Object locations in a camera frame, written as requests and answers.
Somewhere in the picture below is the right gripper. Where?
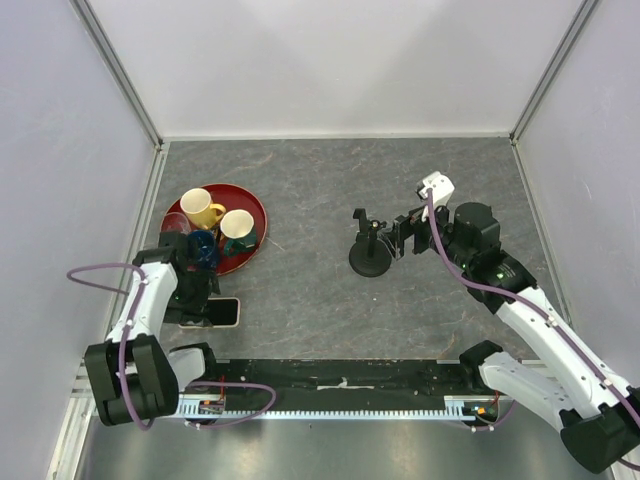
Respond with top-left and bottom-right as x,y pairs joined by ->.
377,196 -> 473,270

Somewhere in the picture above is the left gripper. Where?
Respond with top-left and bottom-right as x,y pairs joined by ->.
162,271 -> 220,328

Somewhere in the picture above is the black phone stand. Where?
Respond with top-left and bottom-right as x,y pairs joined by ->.
348,208 -> 392,278

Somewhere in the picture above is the smartphone with cream case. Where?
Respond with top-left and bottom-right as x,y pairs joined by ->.
178,297 -> 241,328

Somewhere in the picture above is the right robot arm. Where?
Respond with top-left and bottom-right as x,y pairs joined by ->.
360,202 -> 639,473

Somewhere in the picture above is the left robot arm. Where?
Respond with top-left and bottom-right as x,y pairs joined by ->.
84,231 -> 220,430

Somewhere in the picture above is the dark blue mug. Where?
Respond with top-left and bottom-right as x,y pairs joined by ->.
187,230 -> 221,271

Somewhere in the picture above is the clear drinking glass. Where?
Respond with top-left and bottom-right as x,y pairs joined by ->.
160,212 -> 192,235

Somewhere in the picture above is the dark green mug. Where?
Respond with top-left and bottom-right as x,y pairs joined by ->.
220,209 -> 257,257

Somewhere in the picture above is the round red tray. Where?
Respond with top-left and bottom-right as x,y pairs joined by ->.
160,183 -> 268,276

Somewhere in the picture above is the yellow mug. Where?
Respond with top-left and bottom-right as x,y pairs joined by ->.
179,188 -> 226,230

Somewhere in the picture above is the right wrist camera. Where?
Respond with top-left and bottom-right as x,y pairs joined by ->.
416,171 -> 455,208

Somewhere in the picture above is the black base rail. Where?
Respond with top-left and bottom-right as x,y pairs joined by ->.
199,357 -> 501,412

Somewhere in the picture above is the slotted cable duct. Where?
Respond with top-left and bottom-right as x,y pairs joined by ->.
172,395 -> 509,428

